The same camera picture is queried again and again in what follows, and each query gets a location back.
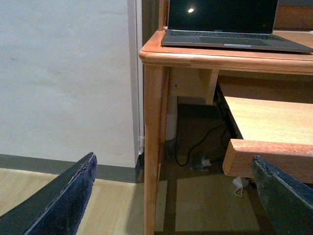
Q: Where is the wooden pull-out keyboard tray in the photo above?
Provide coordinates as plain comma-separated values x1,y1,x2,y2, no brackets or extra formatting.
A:
215,82,313,184

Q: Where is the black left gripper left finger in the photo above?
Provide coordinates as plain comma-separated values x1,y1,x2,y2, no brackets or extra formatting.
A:
0,152,97,235

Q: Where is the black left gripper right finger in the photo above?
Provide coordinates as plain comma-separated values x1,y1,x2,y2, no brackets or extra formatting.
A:
251,156,313,235

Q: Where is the white power adapter on floor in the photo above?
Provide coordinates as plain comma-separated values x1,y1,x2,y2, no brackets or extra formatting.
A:
201,158,211,168

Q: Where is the white wall cable conduit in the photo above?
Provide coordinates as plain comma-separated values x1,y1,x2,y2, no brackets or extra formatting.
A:
133,0,145,155

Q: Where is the black floor cable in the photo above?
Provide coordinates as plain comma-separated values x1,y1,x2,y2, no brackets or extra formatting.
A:
175,123,229,167

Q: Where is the wooden desk with hutch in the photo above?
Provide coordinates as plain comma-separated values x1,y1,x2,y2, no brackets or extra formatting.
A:
139,0,313,235

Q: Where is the grey open laptop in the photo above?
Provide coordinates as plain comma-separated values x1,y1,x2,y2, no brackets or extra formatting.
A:
161,0,313,53

